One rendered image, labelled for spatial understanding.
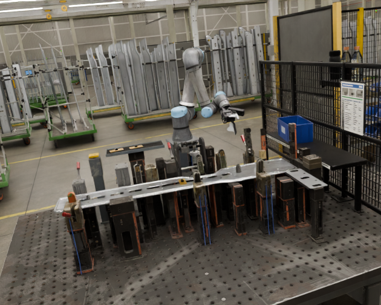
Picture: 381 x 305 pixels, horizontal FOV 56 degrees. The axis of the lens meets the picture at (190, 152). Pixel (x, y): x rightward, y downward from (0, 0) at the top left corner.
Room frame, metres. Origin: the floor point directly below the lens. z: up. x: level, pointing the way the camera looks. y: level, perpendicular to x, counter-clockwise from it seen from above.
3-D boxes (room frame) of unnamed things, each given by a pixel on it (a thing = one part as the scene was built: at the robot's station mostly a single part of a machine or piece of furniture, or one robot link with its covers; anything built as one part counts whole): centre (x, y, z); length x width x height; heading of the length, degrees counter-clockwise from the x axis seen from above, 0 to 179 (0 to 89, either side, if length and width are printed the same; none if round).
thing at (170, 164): (2.13, 0.13, 0.89); 0.13 x 0.11 x 0.38; 10
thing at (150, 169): (2.07, 0.25, 0.89); 0.13 x 0.11 x 0.38; 10
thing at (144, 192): (1.93, 0.08, 1.00); 1.38 x 0.22 x 0.02; 100
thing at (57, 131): (8.43, 2.72, 0.88); 1.91 x 1.00 x 1.76; 18
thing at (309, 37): (4.38, -1.48, 1.00); 1.34 x 0.14 x 2.00; 17
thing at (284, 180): (1.85, -0.50, 0.84); 0.11 x 0.10 x 0.28; 10
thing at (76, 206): (1.66, 0.61, 0.88); 0.15 x 0.11 x 0.36; 10
